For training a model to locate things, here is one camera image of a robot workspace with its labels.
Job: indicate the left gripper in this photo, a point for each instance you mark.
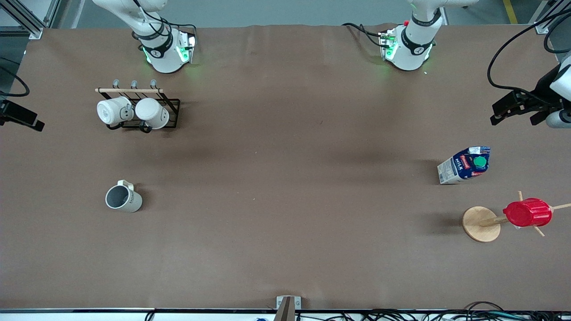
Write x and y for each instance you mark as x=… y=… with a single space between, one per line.
x=542 y=90

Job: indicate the blue white milk carton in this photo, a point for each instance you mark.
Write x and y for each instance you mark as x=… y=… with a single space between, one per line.
x=459 y=169

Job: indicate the grey mug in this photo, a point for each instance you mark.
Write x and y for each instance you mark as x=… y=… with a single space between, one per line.
x=129 y=200

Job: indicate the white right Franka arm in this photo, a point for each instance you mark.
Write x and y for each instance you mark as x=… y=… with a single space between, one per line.
x=163 y=58

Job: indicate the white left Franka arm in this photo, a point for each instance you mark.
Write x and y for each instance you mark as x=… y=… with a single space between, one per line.
x=412 y=53

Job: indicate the red plastic cup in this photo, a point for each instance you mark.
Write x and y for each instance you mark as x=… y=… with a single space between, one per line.
x=528 y=213

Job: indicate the white mug with face print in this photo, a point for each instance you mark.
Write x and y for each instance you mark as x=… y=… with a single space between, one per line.
x=109 y=111

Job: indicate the wooden mug tree stand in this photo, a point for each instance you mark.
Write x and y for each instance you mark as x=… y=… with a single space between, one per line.
x=477 y=225

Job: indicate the aluminium frame profile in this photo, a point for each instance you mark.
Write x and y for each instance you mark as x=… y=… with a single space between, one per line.
x=542 y=27
x=35 y=33

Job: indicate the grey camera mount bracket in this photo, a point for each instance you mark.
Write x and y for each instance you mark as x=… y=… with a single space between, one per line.
x=287 y=307

